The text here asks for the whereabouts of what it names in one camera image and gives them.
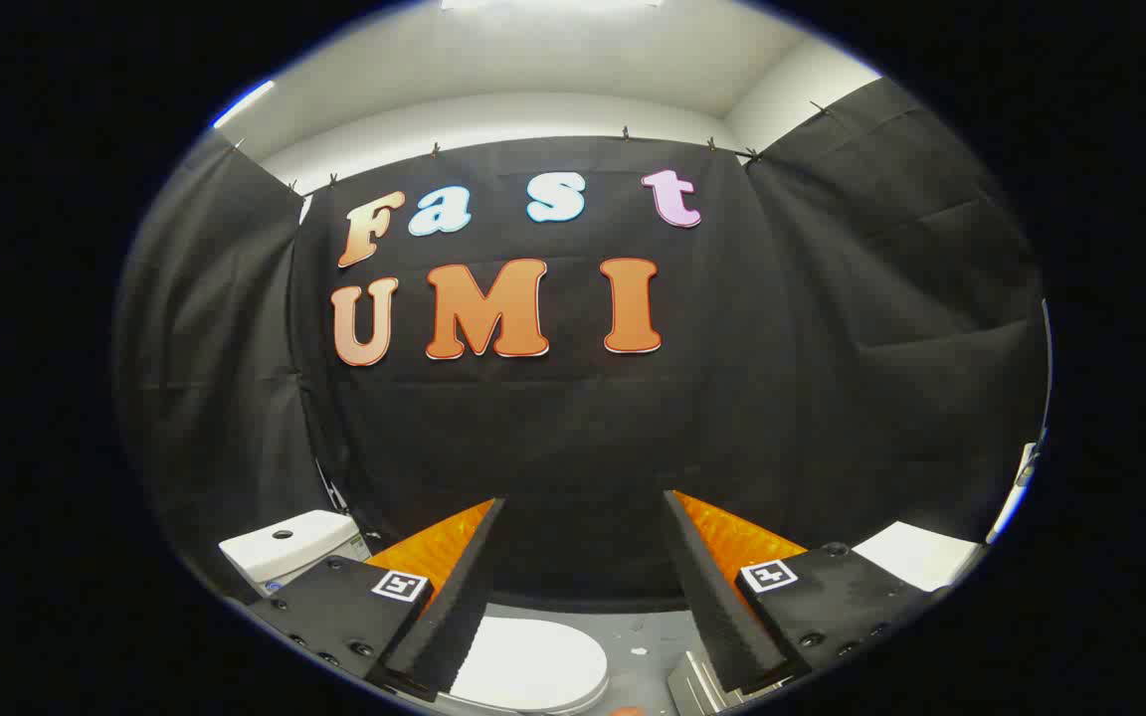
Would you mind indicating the grey panelled cabinet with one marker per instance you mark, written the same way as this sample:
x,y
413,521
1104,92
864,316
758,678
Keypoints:
x,y
916,555

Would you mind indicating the black backdrop cloth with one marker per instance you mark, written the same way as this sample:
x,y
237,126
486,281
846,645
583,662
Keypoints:
x,y
573,438

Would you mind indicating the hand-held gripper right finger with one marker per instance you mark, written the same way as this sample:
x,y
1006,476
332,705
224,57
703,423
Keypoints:
x,y
712,597

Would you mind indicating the white toilet lid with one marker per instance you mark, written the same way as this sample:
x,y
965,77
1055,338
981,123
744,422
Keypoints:
x,y
533,664

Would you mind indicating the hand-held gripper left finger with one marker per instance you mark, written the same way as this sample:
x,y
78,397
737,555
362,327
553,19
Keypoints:
x,y
454,597

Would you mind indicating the silver metal object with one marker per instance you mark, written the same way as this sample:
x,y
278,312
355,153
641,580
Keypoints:
x,y
694,686

